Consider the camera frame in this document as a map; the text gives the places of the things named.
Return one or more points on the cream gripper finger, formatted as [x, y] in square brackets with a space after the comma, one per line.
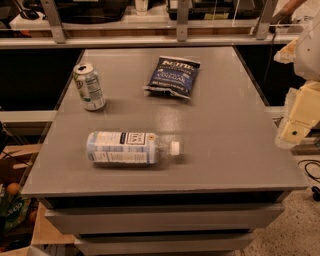
[301, 114]

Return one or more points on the blue chip bag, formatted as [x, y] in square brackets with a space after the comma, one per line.
[174, 75]

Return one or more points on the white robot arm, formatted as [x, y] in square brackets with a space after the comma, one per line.
[304, 52]

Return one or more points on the blue label plastic bottle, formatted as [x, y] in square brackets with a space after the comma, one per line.
[129, 147]

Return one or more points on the green snack bag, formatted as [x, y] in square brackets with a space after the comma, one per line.
[13, 210]

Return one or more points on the grey upper drawer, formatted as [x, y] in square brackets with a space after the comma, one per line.
[115, 220]

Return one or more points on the grey drawer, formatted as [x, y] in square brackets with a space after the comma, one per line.
[163, 244]
[115, 220]

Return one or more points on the grey lower drawer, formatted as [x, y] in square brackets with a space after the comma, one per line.
[163, 244]

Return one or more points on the green white soda can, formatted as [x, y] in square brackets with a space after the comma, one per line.
[88, 85]

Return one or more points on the black bin left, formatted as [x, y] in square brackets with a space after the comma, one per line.
[91, 11]

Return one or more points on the cardboard box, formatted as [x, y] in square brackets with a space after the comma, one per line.
[15, 160]

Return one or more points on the orange fruit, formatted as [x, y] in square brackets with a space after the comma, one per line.
[13, 188]

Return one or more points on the metal shelf rail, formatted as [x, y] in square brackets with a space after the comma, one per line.
[154, 28]

